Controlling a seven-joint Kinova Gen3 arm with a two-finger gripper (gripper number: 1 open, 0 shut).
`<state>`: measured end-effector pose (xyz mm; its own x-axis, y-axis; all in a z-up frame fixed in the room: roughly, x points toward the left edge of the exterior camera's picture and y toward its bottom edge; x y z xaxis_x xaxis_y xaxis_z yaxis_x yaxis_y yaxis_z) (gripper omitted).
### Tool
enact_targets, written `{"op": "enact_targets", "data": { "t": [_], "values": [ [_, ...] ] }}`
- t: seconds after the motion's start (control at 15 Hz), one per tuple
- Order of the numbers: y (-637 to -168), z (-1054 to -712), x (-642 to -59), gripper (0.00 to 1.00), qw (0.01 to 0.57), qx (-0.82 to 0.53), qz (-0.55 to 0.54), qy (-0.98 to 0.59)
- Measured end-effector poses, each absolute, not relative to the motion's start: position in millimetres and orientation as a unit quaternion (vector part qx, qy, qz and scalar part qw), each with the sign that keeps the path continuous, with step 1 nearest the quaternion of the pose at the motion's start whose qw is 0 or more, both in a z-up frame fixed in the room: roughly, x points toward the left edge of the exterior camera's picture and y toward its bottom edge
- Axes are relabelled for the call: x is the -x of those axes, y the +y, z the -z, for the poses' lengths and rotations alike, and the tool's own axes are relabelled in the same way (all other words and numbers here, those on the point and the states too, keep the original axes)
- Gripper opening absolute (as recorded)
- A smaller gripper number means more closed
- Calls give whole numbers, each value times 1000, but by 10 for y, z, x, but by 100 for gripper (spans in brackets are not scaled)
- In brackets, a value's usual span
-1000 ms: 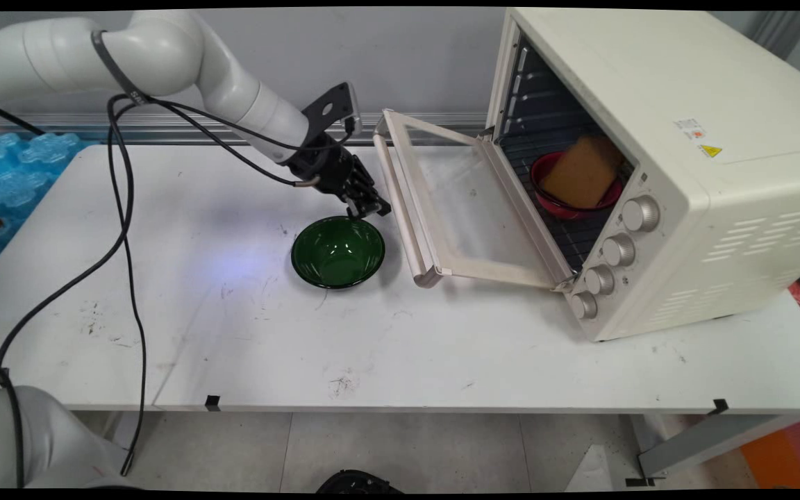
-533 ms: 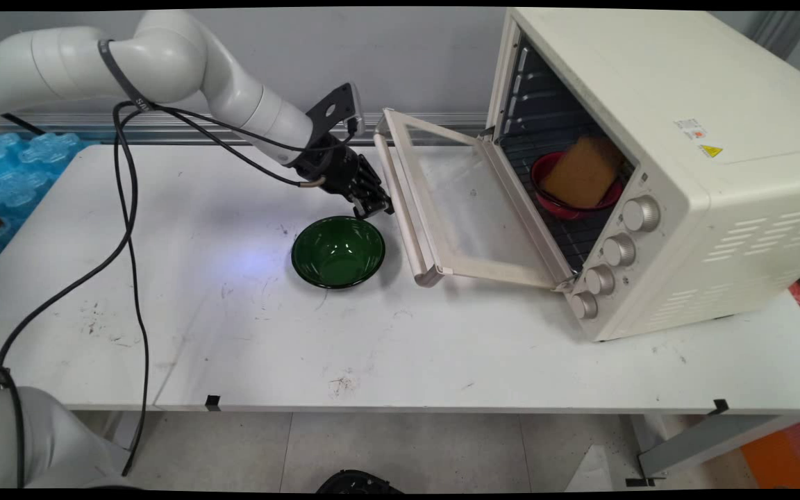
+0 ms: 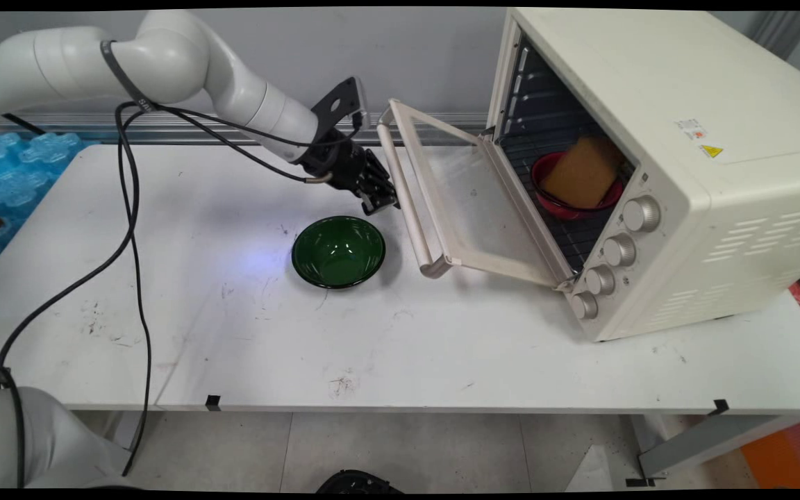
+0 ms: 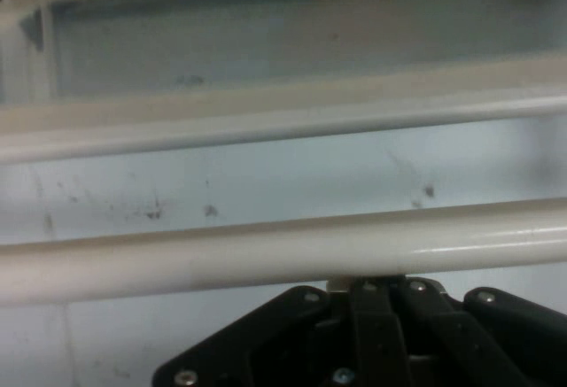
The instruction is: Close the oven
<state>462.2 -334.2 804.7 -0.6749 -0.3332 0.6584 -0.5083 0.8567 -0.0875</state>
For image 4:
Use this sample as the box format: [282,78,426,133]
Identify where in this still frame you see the thick white handle bar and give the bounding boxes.
[0,197,567,307]

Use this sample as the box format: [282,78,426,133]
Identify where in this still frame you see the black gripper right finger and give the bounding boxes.
[389,275,567,387]

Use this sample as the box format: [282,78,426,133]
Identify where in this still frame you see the thin white rail bar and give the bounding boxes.
[0,93,567,166]

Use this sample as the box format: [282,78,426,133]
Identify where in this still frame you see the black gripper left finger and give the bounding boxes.
[152,275,407,387]

